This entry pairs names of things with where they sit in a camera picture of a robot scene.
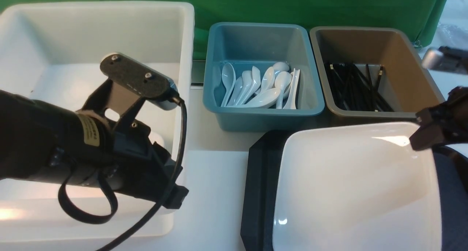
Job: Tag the brown plastic bin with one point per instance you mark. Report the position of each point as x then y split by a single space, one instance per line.
407 86

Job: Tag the large white square plate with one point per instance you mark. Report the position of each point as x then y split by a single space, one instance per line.
357 188

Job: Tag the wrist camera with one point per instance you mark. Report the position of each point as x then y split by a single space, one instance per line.
446 59
142 80

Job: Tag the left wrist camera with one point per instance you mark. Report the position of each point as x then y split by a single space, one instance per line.
142 80

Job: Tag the bundle of black chopsticks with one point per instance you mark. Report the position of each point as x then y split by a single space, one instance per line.
357 87

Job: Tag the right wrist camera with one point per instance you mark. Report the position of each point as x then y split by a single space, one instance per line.
446 59

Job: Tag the black serving tray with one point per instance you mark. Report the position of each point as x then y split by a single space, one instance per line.
264 162

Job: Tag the teal plastic bin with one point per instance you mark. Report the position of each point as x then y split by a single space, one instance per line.
262 45

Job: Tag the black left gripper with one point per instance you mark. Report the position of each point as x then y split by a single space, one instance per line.
140 168

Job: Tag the white spoons in bin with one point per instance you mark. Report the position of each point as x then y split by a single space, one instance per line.
276 88

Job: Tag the green backdrop cloth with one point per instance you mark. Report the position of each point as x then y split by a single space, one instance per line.
418 19

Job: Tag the large white plastic tub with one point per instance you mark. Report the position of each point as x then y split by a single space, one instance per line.
51 52

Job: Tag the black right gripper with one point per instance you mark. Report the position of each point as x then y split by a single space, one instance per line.
445 122

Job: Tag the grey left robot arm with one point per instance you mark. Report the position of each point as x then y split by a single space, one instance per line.
101 146

